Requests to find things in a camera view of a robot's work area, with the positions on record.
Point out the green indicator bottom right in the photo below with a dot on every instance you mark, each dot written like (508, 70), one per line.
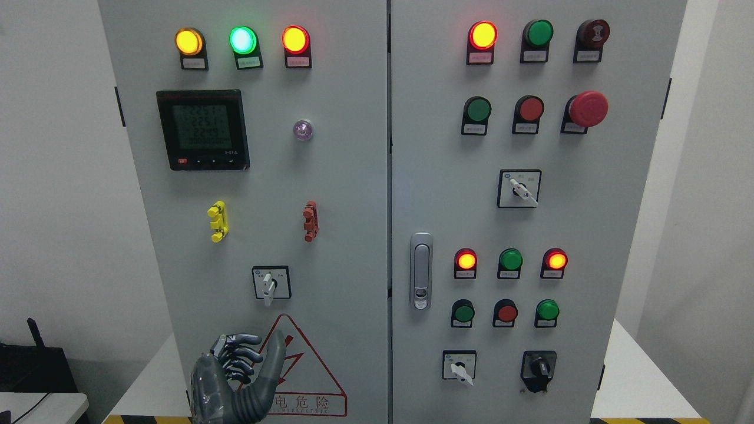
(546, 314)

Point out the upper right rotary switch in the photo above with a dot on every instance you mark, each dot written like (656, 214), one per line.
(518, 188)

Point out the dark red buzzer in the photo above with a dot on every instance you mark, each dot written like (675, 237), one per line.
(591, 36)

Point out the grey electrical cabinet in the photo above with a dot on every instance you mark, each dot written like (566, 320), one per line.
(386, 94)

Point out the green indicator top right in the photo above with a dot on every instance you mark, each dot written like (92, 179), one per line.
(535, 42)

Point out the green push button upper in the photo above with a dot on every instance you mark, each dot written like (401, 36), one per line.
(477, 110)

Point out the red plastic clip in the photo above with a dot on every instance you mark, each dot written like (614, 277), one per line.
(311, 223)

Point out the green push button lower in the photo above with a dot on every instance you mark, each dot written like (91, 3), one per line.
(462, 314)

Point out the green push button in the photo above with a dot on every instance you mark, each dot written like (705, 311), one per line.
(462, 314)
(477, 110)

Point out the red lit indicator top right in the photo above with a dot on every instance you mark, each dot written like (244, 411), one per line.
(482, 37)

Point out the green indicator lower middle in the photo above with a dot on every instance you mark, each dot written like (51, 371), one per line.
(509, 264)

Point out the black device with antenna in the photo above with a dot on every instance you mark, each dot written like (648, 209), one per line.
(35, 369)

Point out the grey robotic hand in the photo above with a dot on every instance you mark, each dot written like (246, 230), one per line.
(233, 383)

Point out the red lit indicator lower left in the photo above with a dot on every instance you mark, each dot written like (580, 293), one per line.
(465, 264)

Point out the yellow plastic clip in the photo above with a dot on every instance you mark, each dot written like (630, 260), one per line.
(218, 221)

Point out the red push button upper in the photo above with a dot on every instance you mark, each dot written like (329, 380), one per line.
(527, 113)

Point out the red emergency stop button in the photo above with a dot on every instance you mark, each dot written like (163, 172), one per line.
(584, 111)

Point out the yellow indicator light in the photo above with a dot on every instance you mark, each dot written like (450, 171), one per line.
(191, 49)

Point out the black digital power meter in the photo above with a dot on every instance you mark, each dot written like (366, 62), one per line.
(204, 130)

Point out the silver door handle lock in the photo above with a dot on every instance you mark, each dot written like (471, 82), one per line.
(420, 272)

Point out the lower white rotary switch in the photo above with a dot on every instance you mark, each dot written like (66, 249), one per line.
(459, 365)

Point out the red triangle warning sticker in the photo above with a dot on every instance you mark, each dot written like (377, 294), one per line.
(306, 386)

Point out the red push button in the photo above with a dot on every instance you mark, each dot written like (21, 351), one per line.
(505, 314)
(527, 113)

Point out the rotary selector switch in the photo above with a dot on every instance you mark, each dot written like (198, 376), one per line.
(271, 283)

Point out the black rotary knob switch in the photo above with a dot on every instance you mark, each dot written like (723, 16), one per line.
(537, 369)

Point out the red push button lower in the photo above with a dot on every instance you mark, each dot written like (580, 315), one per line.
(505, 314)

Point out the red lit indicator light left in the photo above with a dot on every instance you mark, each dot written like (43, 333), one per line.
(298, 52)

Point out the red lit indicator lower right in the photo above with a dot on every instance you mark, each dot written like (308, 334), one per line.
(553, 264)

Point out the white side table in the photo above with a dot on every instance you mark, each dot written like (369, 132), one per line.
(39, 408)

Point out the green lit indicator light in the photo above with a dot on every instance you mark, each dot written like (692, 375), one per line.
(246, 48)

